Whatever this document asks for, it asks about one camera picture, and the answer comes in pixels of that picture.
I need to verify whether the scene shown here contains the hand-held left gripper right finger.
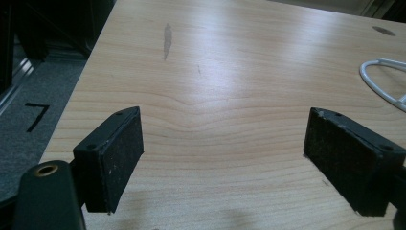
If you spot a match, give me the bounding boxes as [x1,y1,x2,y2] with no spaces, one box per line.
[303,106,406,218]

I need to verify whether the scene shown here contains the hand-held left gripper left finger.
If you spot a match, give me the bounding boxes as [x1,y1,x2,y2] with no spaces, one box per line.
[72,105,145,215]

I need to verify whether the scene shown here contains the white plastic clothes hanger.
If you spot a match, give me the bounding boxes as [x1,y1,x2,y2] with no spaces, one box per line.
[359,57,406,113]

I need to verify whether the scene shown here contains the black metal stand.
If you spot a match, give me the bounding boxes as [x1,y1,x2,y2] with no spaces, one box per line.
[0,0,116,113]

